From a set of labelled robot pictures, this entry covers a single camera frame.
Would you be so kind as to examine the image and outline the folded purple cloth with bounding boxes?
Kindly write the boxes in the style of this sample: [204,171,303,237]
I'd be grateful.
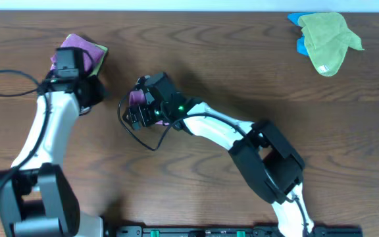
[61,34,108,75]

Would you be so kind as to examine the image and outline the right black camera cable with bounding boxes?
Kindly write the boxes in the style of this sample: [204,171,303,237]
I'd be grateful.
[116,84,311,237]

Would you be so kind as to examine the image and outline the purple microfiber cloth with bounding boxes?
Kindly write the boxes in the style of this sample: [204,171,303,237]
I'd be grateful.
[128,90,170,127]

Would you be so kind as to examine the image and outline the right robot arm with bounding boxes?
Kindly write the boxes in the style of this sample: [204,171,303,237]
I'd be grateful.
[117,95,314,236]

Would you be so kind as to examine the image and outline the folded light green cloth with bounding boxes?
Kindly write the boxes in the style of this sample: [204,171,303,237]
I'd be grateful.
[88,43,108,75]

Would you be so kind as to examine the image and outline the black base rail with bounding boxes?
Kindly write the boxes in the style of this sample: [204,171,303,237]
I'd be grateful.
[102,225,364,237]

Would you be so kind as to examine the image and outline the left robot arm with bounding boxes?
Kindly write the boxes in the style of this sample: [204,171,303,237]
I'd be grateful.
[0,75,105,236]

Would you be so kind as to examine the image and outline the blue microfiber cloth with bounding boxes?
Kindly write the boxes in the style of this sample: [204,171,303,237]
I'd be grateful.
[288,12,313,57]

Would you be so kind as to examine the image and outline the green microfiber cloth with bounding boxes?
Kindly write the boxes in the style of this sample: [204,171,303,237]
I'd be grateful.
[297,12,364,77]

